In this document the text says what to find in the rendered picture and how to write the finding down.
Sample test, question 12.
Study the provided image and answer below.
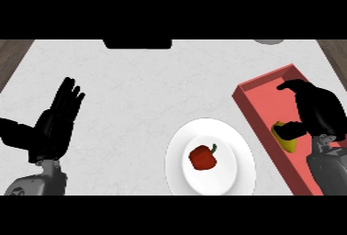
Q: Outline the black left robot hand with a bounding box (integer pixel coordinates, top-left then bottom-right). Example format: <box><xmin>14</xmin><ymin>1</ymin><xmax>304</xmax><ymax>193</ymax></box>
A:
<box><xmin>0</xmin><ymin>76</ymin><xmax>87</xmax><ymax>164</ymax></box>

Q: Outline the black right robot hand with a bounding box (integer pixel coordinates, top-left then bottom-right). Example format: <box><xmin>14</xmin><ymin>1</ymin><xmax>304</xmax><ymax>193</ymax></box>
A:
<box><xmin>273</xmin><ymin>78</ymin><xmax>347</xmax><ymax>142</ymax></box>

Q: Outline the yellow lemon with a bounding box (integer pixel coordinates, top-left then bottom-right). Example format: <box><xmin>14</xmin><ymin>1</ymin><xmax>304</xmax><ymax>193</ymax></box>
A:
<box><xmin>271</xmin><ymin>120</ymin><xmax>300</xmax><ymax>154</ymax></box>

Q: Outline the red cardboard box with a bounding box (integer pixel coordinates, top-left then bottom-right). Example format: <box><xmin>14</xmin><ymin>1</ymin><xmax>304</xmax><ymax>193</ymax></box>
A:
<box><xmin>232</xmin><ymin>62</ymin><xmax>347</xmax><ymax>196</ymax></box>

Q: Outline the white round plate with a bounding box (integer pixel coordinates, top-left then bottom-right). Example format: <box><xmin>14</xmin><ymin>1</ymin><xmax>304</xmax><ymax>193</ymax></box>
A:
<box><xmin>164</xmin><ymin>117</ymin><xmax>257</xmax><ymax>196</ymax></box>

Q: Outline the grey round object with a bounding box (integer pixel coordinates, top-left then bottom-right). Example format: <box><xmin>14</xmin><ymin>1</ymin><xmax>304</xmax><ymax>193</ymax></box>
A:
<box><xmin>253</xmin><ymin>39</ymin><xmax>287</xmax><ymax>46</ymax></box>

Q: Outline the red bell pepper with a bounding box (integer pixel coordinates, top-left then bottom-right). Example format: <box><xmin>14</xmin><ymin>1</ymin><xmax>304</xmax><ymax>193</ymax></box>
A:
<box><xmin>188</xmin><ymin>143</ymin><xmax>219</xmax><ymax>171</ymax></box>

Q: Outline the black appliance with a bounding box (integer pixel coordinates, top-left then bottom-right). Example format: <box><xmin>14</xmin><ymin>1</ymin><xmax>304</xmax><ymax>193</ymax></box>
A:
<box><xmin>104</xmin><ymin>39</ymin><xmax>175</xmax><ymax>50</ymax></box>

